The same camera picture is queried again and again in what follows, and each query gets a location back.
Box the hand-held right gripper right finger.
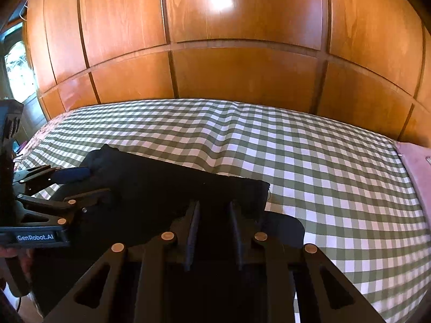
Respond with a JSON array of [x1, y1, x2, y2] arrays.
[[229, 200, 388, 323]]

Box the black pants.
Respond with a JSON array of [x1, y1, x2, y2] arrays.
[[30, 144, 306, 323]]

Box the floral patterned cloth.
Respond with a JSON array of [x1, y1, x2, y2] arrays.
[[18, 109, 79, 157]]

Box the window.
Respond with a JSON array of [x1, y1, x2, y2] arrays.
[[3, 40, 37, 103]]

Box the person's left hand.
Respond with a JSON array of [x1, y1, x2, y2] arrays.
[[0, 245, 33, 270]]

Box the green checked bedsheet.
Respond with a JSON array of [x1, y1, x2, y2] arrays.
[[15, 99, 428, 323]]

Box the pink cloth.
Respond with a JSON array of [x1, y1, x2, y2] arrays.
[[394, 141, 431, 224]]

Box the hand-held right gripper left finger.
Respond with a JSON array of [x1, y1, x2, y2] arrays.
[[43, 200, 202, 323]]

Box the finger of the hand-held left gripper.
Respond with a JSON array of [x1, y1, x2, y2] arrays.
[[13, 166, 91, 194], [15, 188, 114, 227]]

